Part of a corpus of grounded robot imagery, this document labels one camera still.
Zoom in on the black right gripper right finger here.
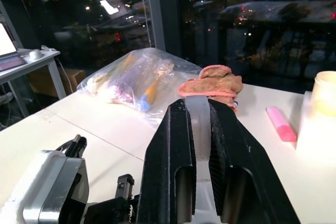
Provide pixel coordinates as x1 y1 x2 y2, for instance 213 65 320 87
208 99 300 224

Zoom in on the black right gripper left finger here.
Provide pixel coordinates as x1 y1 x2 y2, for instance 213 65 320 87
135 98 197 224

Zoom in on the translucent yellowish plastic cup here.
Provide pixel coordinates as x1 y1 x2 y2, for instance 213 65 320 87
313 71 336 116

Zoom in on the pink cylindrical tube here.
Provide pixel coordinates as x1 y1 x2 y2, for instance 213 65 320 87
265 105 298 143

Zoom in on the orange tube with blue cap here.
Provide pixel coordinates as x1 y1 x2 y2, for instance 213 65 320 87
139 76 165 112

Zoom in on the pink and brown cloth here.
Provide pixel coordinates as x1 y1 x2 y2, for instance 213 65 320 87
177 63 244 116

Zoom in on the white cylindrical container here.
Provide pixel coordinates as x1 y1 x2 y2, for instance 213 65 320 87
296 90 336 168

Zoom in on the clear plastic bag of supplies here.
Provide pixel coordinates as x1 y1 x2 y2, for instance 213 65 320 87
76 47 203 128

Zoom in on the brown cardboard box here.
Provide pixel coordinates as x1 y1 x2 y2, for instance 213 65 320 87
27 67 87 99

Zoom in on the white side desk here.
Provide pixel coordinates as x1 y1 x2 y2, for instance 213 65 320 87
0 48 67 130

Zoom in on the small white round object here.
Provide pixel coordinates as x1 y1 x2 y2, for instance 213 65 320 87
28 48 44 60

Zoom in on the open laptop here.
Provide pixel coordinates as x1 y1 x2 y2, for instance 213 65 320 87
0 21 27 72

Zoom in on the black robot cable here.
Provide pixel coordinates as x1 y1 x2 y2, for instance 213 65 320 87
56 134 88 158

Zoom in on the blind bead chain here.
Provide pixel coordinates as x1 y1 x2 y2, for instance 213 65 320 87
138 0 154 49

